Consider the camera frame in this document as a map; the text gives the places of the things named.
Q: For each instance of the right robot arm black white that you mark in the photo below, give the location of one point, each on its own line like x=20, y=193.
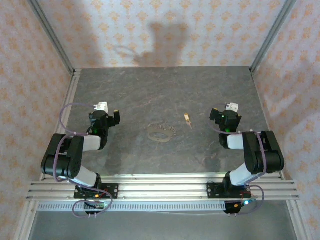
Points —
x=252, y=152

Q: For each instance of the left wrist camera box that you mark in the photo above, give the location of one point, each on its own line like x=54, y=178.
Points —
x=101, y=106

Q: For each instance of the aluminium table side rail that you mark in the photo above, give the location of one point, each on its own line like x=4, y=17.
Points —
x=71, y=92
x=260, y=100

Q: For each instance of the aluminium mounting rail beam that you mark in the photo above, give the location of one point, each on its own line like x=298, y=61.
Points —
x=162, y=190

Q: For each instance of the aluminium frame post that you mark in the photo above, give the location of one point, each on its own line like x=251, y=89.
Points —
x=271, y=37
x=53, y=37

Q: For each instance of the small circuit board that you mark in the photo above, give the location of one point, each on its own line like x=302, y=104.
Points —
x=246, y=203
x=96, y=205

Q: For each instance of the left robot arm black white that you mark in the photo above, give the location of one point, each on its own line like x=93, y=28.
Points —
x=75, y=155

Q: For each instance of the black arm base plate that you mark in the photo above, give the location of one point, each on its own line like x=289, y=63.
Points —
x=212, y=191
x=113, y=191

